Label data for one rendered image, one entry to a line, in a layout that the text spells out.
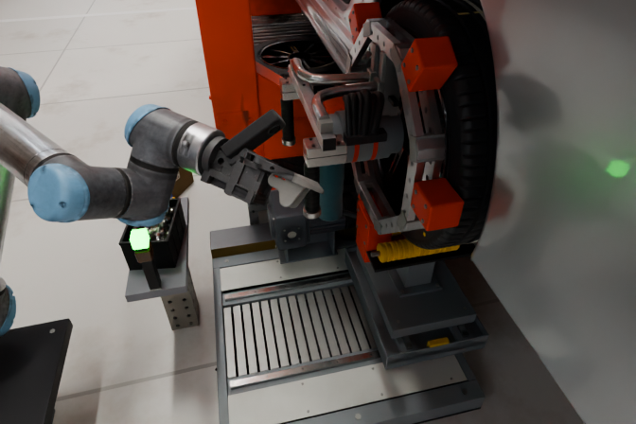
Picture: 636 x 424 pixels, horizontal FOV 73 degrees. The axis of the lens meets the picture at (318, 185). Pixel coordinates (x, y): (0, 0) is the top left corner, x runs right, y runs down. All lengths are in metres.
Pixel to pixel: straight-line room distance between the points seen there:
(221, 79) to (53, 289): 1.18
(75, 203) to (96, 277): 1.39
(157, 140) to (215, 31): 0.70
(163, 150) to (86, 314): 1.29
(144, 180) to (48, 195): 0.16
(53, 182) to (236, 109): 0.90
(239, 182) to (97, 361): 1.24
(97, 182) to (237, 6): 0.82
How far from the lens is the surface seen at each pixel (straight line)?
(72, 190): 0.75
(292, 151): 1.67
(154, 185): 0.84
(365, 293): 1.68
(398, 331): 1.51
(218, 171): 0.77
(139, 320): 1.91
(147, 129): 0.83
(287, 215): 1.59
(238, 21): 1.45
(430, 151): 0.93
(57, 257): 2.31
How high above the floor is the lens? 1.44
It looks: 37 degrees down
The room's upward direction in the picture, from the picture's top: straight up
